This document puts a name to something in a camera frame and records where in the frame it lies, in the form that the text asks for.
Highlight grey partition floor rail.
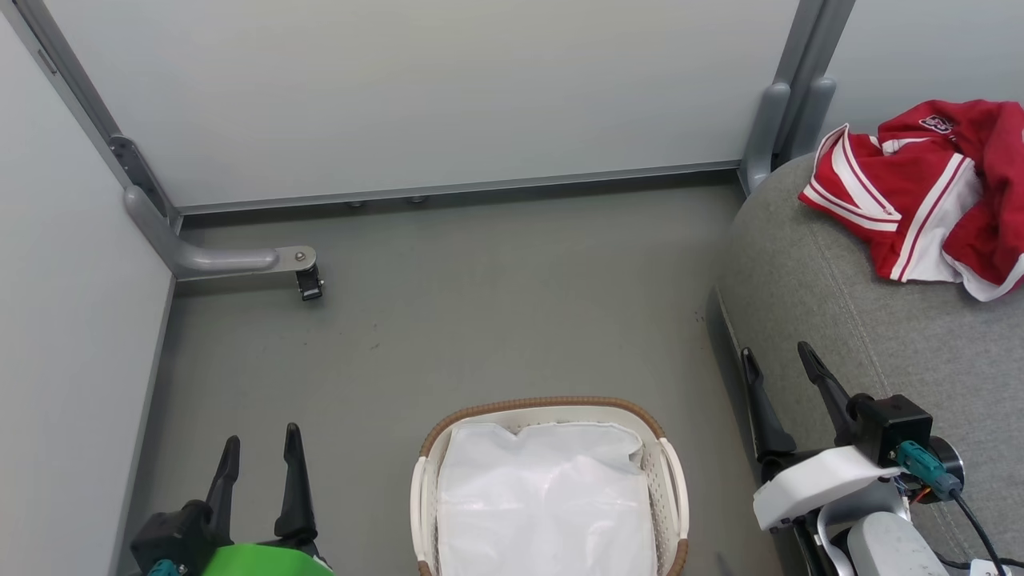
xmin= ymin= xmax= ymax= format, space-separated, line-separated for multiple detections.
xmin=176 ymin=159 xmax=742 ymax=216

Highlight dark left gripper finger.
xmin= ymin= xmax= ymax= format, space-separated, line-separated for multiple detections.
xmin=274 ymin=422 xmax=319 ymax=540
xmin=206 ymin=435 xmax=242 ymax=530

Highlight white and brown laundry basket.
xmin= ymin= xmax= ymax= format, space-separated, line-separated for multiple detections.
xmin=409 ymin=395 xmax=691 ymax=576

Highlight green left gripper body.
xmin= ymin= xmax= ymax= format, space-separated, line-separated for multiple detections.
xmin=198 ymin=518 xmax=335 ymax=576

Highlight white basket liner cloth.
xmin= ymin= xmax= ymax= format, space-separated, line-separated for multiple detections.
xmin=435 ymin=421 xmax=659 ymax=576

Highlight grey fabric sofa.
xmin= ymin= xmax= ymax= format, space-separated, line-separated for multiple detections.
xmin=714 ymin=150 xmax=1024 ymax=576

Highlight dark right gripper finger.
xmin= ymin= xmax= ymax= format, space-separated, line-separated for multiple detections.
xmin=797 ymin=341 xmax=854 ymax=447
xmin=739 ymin=346 xmax=798 ymax=463

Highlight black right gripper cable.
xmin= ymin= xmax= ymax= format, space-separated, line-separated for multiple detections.
xmin=950 ymin=490 xmax=1024 ymax=576

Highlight grey partition post with foot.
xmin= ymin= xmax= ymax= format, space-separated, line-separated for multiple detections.
xmin=0 ymin=0 xmax=318 ymax=282

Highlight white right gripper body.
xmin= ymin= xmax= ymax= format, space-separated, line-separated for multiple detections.
xmin=751 ymin=445 xmax=902 ymax=534

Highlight red jersey with white stripes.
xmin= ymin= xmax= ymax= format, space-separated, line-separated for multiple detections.
xmin=798 ymin=98 xmax=1024 ymax=303

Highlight teal right camera connector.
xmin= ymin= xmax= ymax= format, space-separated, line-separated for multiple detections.
xmin=895 ymin=439 xmax=966 ymax=502

